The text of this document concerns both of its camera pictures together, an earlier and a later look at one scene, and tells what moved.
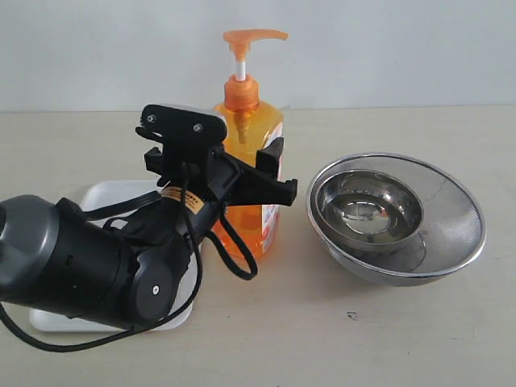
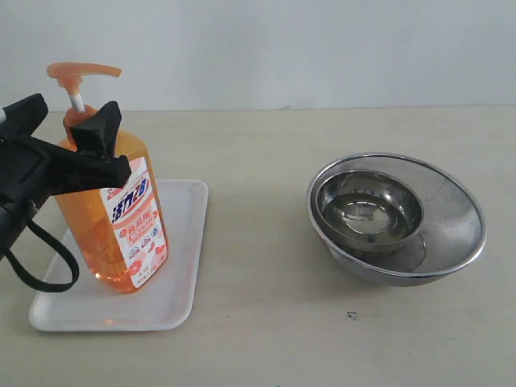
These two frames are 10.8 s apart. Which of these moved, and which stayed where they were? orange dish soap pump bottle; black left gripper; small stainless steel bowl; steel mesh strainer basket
Moved: orange dish soap pump bottle; black left gripper
Stayed: steel mesh strainer basket; small stainless steel bowl
